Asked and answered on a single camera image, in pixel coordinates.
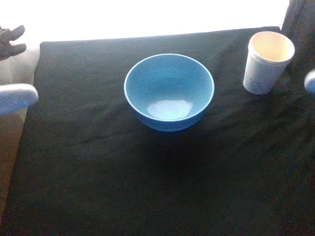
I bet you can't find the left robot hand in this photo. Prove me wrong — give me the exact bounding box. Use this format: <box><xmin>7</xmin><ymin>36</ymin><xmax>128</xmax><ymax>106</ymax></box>
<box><xmin>0</xmin><ymin>24</ymin><xmax>39</xmax><ymax>117</ymax></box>

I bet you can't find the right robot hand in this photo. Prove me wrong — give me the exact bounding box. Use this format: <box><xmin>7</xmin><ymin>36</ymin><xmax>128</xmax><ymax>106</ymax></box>
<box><xmin>304</xmin><ymin>69</ymin><xmax>315</xmax><ymax>95</ymax></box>

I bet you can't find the white paper cup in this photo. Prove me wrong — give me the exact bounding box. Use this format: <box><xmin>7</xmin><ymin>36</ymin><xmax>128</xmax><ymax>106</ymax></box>
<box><xmin>243</xmin><ymin>31</ymin><xmax>295</xmax><ymax>95</ymax></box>

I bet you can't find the blue bowl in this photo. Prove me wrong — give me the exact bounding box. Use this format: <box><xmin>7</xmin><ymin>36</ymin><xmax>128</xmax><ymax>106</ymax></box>
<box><xmin>124</xmin><ymin>53</ymin><xmax>215</xmax><ymax>133</ymax></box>

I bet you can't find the dark curtain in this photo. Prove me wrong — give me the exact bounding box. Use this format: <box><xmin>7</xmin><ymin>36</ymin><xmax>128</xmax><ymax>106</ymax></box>
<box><xmin>280</xmin><ymin>0</ymin><xmax>315</xmax><ymax>37</ymax></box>

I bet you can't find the black table cloth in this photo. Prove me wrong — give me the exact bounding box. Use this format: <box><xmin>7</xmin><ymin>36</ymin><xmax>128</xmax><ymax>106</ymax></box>
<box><xmin>0</xmin><ymin>26</ymin><xmax>315</xmax><ymax>236</ymax></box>

